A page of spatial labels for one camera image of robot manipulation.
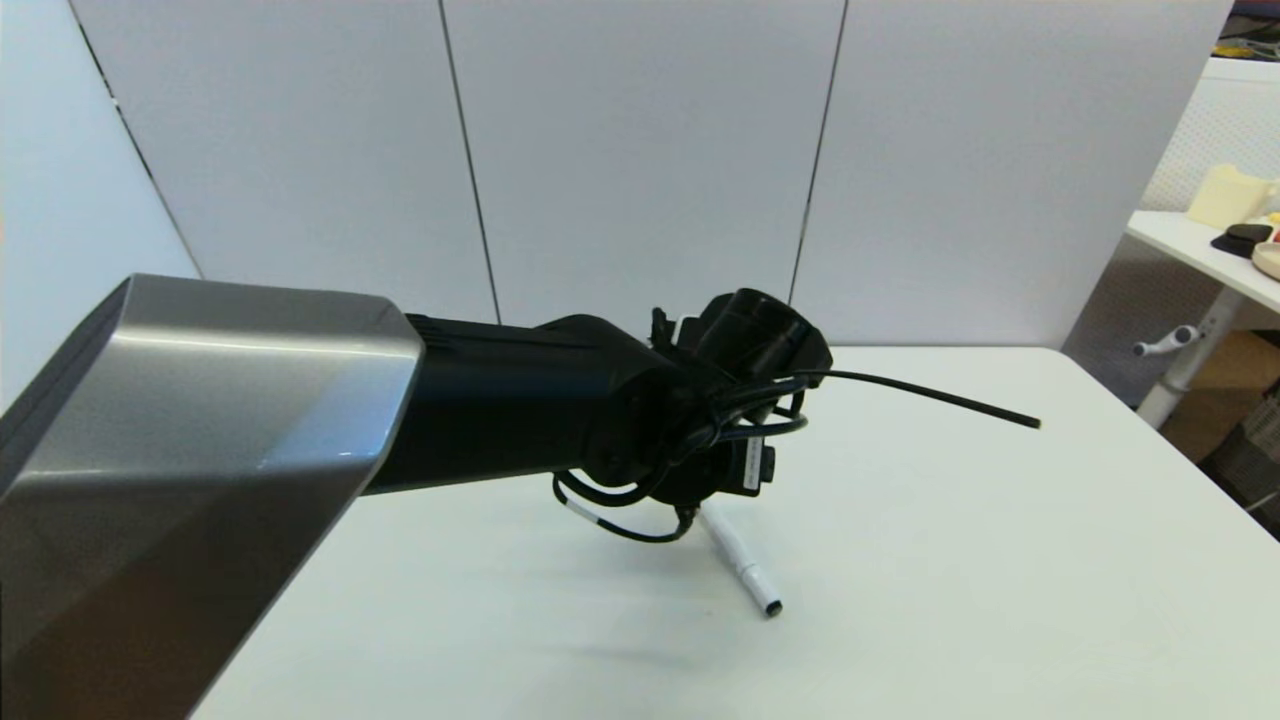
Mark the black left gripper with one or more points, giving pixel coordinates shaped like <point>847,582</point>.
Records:
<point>725,470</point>

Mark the white marker with black cap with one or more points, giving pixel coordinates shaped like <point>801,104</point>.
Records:
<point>745,570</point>

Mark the black and silver left robot arm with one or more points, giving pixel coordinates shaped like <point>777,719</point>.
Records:
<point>500,400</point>

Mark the white side table leg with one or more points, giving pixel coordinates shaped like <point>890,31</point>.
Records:
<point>1190,358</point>

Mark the white side table top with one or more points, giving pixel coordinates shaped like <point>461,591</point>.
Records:
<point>1190,245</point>

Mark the brown cardboard box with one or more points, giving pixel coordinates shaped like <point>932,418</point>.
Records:
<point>1237,378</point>

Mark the flat black object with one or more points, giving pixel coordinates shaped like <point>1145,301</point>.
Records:
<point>1242,238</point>

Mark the cream plastic container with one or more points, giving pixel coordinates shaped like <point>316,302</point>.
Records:
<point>1227,197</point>

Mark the beige bowl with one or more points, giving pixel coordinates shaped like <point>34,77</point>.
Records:
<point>1269,263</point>

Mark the white perforated pegboard panel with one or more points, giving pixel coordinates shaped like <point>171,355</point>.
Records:
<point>1215,130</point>

